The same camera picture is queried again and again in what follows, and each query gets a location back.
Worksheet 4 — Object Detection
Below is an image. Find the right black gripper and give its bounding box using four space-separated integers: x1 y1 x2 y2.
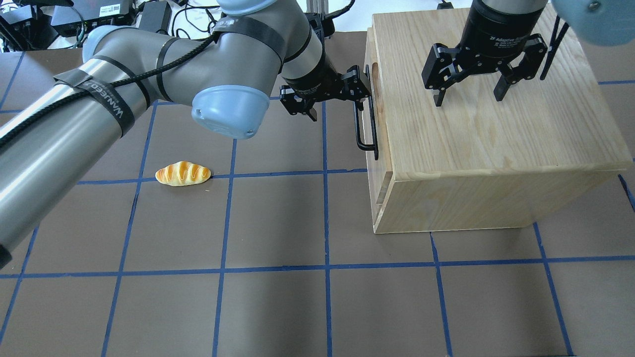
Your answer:
422 0 547 108

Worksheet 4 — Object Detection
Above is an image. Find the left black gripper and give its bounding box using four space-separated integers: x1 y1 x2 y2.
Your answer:
279 54 372 122

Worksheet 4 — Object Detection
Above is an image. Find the black drawer handle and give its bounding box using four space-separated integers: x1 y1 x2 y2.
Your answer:
353 65 379 161

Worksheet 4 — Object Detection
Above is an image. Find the wooden drawer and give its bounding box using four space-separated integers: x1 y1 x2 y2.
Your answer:
365 27 392 215

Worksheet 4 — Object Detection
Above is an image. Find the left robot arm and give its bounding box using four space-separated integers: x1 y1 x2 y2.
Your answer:
0 0 371 266

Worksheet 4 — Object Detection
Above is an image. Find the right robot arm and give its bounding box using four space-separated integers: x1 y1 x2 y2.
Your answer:
421 0 634 107

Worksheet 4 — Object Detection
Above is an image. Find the wooden drawer cabinet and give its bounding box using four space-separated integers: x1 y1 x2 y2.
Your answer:
372 8 633 234

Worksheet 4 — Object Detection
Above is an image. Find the toy bread roll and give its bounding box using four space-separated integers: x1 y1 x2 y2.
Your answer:
155 161 212 187

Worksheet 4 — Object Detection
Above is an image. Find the black power adapter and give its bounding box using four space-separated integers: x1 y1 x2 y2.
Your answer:
138 0 172 35

